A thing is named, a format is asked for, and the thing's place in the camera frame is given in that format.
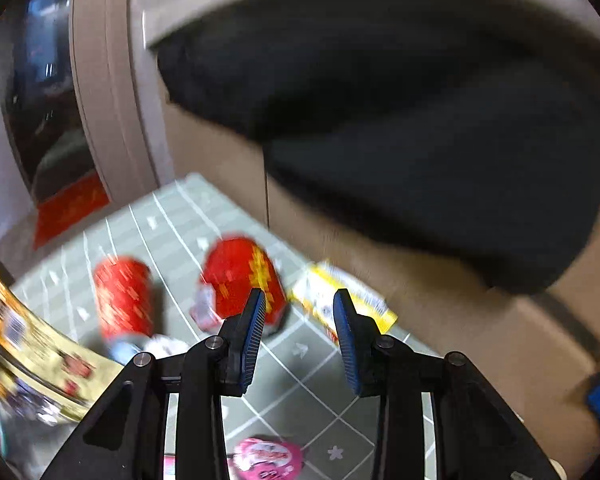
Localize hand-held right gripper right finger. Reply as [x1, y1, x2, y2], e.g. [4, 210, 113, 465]
[333, 288, 561, 480]

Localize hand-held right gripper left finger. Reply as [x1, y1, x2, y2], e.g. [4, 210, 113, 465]
[40, 287, 267, 480]

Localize red shiny packaging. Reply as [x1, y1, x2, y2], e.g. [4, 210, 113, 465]
[190, 237, 288, 336]

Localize red paper cup gold print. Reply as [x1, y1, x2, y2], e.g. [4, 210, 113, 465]
[92, 256, 155, 343]

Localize round gold tin lid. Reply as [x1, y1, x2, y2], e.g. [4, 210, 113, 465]
[0, 255, 123, 423]

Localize green checked tablecloth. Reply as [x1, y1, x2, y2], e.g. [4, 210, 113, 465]
[10, 172, 451, 480]

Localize yellow bordered snack packet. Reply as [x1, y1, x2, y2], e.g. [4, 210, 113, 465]
[287, 260, 398, 343]

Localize white and blue wrapper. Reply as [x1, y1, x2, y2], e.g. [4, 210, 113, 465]
[107, 332, 191, 368]

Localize hot pink printed wrapper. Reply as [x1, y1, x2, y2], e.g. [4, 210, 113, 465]
[232, 437, 306, 480]

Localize black cloth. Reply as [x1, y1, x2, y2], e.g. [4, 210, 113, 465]
[156, 0, 600, 296]

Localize red floor mat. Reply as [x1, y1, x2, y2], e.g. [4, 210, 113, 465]
[32, 175, 111, 251]

